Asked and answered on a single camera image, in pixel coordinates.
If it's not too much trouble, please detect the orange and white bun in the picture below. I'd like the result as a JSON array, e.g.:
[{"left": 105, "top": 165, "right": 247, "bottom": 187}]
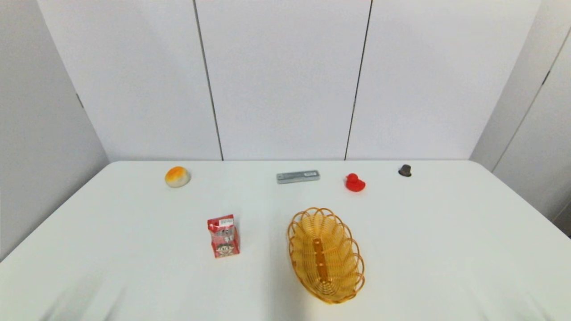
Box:
[{"left": 165, "top": 166, "right": 191, "bottom": 188}]

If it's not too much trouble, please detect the grey rectangular case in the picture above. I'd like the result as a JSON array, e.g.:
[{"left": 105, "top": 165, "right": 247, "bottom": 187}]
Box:
[{"left": 276, "top": 170, "right": 321, "bottom": 185}]

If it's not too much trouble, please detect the red milk carton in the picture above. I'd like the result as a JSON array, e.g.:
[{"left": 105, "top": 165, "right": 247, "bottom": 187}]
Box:
[{"left": 207, "top": 214, "right": 241, "bottom": 259}]

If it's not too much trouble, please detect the orange wicker basket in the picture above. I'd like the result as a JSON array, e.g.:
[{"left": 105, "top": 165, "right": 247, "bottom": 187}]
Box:
[{"left": 287, "top": 207, "right": 365, "bottom": 305}]

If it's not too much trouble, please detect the red rubber duck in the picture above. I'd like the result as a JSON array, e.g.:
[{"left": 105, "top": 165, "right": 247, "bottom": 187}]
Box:
[{"left": 345, "top": 173, "right": 366, "bottom": 193}]

